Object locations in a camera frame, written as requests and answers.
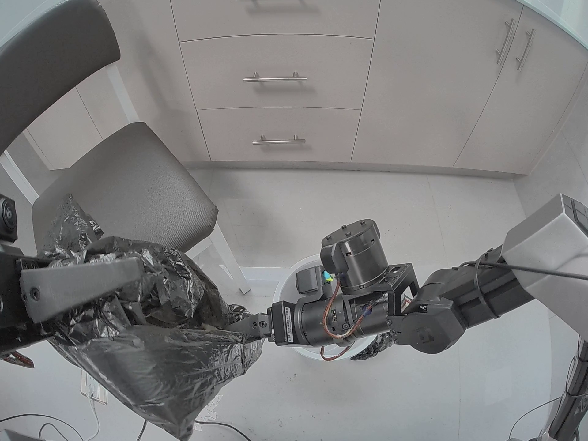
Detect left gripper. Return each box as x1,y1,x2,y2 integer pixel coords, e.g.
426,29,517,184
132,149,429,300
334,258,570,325
0,245,144,353

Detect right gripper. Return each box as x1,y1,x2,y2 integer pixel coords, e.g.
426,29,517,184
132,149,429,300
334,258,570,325
228,292,392,348

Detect black plastic bag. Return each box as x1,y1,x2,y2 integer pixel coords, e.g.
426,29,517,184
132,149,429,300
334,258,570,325
34,193,266,441

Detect white trash bin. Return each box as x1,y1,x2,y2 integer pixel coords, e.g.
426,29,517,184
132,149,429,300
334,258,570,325
278,254,382,363

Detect crumpled black plastic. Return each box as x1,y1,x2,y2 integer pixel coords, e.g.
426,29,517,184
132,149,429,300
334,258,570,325
351,331,397,362

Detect grey padded white-legged chair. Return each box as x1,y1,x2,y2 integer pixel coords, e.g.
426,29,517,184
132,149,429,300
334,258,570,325
0,0,251,295

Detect beige cabinet with drawers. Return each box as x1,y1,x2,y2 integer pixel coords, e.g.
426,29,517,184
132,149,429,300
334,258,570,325
0,0,588,176

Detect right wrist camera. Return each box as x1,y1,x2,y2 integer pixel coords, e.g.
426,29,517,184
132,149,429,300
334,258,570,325
295,265,332,296

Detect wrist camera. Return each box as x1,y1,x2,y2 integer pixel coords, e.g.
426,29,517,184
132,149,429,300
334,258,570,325
295,265,332,296
0,193,19,243

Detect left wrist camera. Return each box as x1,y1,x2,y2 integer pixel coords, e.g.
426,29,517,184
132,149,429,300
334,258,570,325
0,193,19,243

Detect white cable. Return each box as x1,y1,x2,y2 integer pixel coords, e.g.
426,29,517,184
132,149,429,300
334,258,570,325
85,384,101,441

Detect thin grey cable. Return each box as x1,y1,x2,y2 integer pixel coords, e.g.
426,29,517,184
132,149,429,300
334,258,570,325
509,394,567,441

